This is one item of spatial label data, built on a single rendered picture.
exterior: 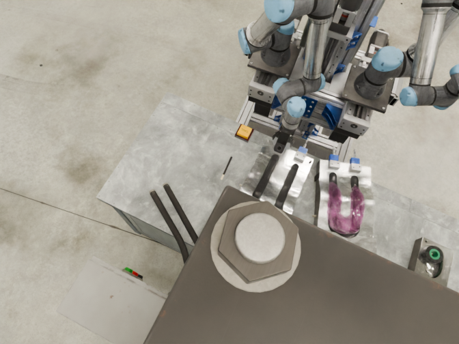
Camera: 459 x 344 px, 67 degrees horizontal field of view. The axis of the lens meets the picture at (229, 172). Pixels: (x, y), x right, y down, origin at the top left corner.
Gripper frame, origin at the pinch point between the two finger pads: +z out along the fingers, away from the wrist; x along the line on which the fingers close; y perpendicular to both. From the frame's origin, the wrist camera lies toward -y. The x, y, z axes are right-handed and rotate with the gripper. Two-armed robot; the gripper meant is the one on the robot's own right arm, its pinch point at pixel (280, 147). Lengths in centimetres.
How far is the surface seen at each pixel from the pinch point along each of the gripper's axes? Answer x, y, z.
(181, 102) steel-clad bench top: 60, 6, 11
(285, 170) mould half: -7.0, -9.5, 2.1
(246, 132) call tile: 19.6, 3.5, 6.9
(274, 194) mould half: -7.1, -24.7, -0.5
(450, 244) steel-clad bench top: -94, -5, 11
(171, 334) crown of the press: -2, -89, -109
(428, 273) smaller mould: -85, -25, 6
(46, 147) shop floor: 163, -31, 91
